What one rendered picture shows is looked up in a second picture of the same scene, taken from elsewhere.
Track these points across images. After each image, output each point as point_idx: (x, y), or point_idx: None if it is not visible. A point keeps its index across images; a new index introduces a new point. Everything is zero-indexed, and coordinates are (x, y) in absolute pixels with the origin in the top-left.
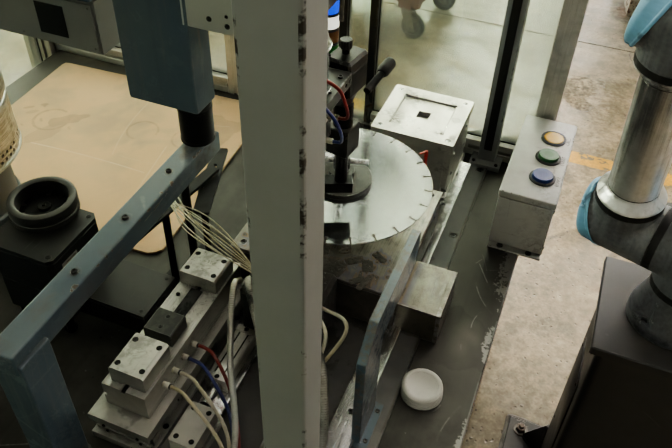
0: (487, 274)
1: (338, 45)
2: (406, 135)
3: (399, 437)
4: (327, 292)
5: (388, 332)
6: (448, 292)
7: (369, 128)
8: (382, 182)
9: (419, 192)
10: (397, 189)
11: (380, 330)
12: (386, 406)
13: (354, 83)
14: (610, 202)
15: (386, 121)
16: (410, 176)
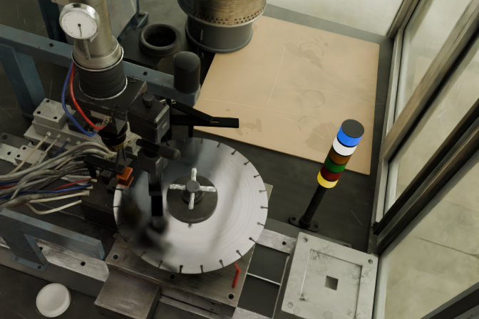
0: None
1: (338, 167)
2: (291, 264)
3: (18, 283)
4: (99, 208)
5: (107, 274)
6: (120, 312)
7: None
8: (190, 230)
9: (178, 260)
10: (181, 242)
11: (9, 223)
12: (42, 273)
13: (135, 127)
14: None
15: (309, 246)
16: (200, 253)
